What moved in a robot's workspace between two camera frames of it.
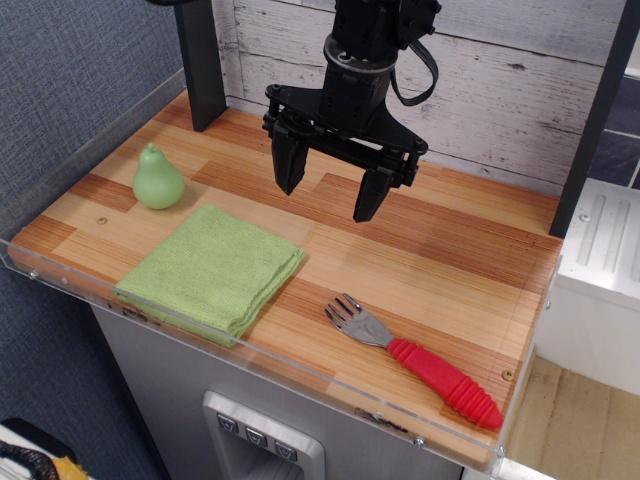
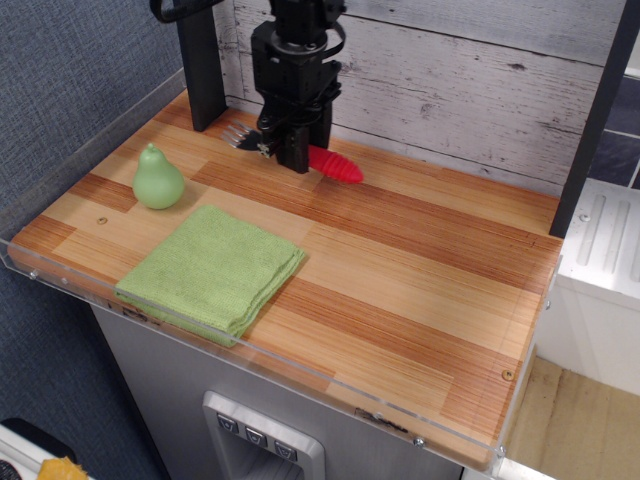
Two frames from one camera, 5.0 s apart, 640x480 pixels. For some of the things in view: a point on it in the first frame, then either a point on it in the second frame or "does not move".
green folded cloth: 205,270 does not move
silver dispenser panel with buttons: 254,446 does not move
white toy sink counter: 589,322 does not move
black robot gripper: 347,119 → 292,81
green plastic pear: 156,183 does not move
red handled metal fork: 362,329 → 326,163
